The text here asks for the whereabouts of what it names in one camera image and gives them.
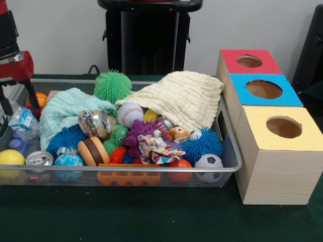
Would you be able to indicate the orange basketball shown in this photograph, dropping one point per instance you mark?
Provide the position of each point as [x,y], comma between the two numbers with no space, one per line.
[41,98]

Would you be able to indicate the toy hamburger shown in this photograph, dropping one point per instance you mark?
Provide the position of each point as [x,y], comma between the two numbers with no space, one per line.
[93,151]

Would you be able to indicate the crushed clear plastic bottle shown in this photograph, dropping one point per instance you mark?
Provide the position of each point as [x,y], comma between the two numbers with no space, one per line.
[24,121]

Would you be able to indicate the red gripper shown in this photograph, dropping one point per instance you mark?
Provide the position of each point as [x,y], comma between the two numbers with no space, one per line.
[17,69]

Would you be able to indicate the dark green table cloth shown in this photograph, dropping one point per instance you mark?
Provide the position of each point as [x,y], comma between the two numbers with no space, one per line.
[315,93]
[151,214]

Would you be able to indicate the blue puffer ball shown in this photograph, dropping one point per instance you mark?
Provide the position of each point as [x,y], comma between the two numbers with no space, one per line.
[202,148]

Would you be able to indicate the black chair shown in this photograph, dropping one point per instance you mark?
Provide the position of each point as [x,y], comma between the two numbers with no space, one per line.
[310,50]

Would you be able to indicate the green puffer ball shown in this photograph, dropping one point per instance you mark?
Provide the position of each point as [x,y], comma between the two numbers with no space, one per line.
[112,87]

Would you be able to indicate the white baseball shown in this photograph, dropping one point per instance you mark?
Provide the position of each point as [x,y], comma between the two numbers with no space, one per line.
[130,114]

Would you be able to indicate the cream waffle cloth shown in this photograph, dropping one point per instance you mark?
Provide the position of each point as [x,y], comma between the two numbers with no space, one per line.
[181,98]

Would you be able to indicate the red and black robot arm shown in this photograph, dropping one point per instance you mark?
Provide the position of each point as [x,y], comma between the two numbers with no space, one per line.
[7,32]

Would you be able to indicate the wooden box with three holes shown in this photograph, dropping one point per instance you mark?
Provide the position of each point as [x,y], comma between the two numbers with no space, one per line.
[275,176]

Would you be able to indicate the purple spiky toy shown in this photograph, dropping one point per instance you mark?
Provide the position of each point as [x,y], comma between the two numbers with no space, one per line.
[141,131]

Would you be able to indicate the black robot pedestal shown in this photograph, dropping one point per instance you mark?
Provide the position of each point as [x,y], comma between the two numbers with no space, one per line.
[149,37]

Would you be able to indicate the mint green cloth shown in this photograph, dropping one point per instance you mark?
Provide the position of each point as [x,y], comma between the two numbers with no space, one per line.
[65,108]

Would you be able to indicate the soccer ball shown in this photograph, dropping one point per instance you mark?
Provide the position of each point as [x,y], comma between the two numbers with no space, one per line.
[208,160]

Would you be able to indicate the crushed drink can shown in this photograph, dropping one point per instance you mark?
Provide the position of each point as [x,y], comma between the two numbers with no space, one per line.
[94,123]

